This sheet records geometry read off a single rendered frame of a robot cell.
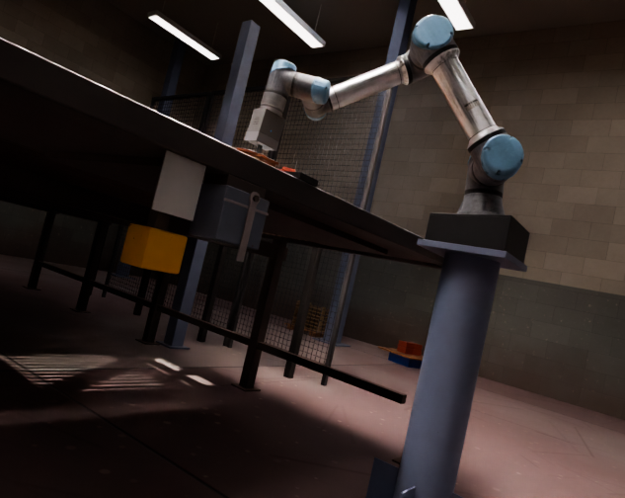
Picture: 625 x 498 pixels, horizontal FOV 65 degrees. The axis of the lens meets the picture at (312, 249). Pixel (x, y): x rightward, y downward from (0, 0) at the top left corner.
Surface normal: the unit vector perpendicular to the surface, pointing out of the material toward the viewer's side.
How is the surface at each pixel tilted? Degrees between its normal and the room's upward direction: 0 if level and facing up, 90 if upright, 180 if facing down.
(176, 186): 90
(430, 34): 82
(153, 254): 90
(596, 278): 90
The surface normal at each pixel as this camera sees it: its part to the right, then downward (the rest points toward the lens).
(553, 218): -0.57, -0.18
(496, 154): -0.04, 0.00
